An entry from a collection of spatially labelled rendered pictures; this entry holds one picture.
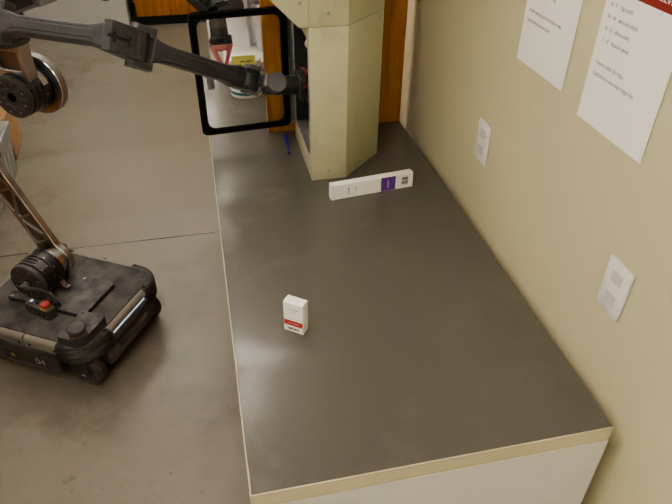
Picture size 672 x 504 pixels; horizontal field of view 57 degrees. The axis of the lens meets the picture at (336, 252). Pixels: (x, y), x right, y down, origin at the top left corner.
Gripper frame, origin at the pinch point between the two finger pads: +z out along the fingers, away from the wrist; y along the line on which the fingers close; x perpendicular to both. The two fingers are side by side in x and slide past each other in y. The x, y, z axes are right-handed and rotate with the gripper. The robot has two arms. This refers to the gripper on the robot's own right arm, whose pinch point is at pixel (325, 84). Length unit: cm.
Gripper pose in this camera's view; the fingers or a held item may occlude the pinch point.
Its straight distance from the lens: 200.3
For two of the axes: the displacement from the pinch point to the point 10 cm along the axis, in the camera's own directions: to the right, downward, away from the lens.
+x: -0.8, 8.2, 5.6
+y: -2.7, -5.6, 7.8
